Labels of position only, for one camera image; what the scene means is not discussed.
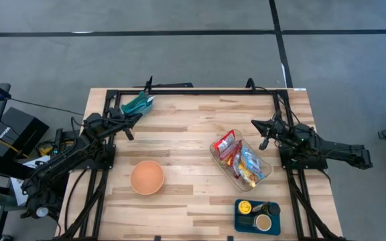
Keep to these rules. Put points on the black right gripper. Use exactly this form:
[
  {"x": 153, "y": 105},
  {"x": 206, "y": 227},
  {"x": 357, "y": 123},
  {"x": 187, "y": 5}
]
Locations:
[{"x": 283, "y": 134}]

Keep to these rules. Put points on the teal tray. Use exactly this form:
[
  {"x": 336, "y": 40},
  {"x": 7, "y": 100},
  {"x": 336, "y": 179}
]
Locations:
[{"x": 243, "y": 229}]

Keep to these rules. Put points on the yellow tape roll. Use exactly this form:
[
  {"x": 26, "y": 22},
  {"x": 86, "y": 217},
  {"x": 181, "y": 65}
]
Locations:
[{"x": 45, "y": 151}]

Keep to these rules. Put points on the orange bowl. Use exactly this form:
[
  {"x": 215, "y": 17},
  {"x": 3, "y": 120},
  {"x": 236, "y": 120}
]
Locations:
[{"x": 147, "y": 177}]

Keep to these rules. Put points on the black frame clamp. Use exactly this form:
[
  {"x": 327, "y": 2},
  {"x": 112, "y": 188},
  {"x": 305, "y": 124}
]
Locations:
[
  {"x": 250, "y": 83},
  {"x": 230, "y": 238},
  {"x": 149, "y": 83},
  {"x": 157, "y": 238}
]

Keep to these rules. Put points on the black box white lettering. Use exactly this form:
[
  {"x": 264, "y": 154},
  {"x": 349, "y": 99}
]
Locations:
[{"x": 15, "y": 127}]

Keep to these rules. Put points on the white bottle cap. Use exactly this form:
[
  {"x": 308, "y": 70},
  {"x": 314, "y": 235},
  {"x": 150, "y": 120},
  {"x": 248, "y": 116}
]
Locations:
[{"x": 42, "y": 211}]

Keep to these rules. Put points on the black flat bar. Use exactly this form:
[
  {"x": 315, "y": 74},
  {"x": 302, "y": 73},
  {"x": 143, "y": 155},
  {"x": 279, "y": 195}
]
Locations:
[{"x": 176, "y": 85}]

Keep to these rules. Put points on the seasoning jar tan lid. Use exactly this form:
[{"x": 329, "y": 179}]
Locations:
[{"x": 263, "y": 222}]

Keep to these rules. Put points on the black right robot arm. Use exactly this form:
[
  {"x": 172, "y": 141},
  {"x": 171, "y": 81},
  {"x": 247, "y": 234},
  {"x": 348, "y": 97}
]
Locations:
[{"x": 340, "y": 150}]

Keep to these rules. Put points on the clear plastic container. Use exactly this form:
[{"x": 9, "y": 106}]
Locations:
[{"x": 220, "y": 160}]

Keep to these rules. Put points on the roast beef ramen packet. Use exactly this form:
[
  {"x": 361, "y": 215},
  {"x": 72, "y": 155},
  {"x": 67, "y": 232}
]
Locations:
[{"x": 236, "y": 164}]

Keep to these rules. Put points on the small jar yellow lid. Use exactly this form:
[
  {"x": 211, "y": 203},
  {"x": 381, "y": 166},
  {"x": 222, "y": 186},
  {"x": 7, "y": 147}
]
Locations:
[{"x": 245, "y": 207}]

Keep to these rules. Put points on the white paper sheet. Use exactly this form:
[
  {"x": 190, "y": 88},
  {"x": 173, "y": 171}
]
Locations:
[{"x": 18, "y": 194}]

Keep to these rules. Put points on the teal plastic basket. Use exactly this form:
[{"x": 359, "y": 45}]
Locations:
[{"x": 136, "y": 107}]

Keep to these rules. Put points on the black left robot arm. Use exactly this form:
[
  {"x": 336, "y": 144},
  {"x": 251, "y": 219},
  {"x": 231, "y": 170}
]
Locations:
[{"x": 62, "y": 160}]

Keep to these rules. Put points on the yellow ramen packet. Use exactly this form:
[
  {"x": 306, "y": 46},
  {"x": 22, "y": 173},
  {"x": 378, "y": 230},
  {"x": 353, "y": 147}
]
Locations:
[{"x": 246, "y": 177}]

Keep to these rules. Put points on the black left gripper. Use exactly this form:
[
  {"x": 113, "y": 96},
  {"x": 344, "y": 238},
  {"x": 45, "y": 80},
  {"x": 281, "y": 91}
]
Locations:
[{"x": 119, "y": 120}]

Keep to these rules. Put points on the dark jar black lid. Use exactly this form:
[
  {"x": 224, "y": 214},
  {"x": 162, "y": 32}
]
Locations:
[{"x": 273, "y": 210}]

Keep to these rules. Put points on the black aluminium table frame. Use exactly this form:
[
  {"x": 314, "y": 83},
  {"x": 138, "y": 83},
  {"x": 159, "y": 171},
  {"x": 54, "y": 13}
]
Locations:
[{"x": 196, "y": 91}]

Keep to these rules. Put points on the blue white snack packet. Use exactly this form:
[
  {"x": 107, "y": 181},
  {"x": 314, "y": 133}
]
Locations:
[{"x": 252, "y": 162}]

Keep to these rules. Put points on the pink green ramen packet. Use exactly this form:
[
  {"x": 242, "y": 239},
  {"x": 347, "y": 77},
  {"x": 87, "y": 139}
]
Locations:
[{"x": 224, "y": 142}]

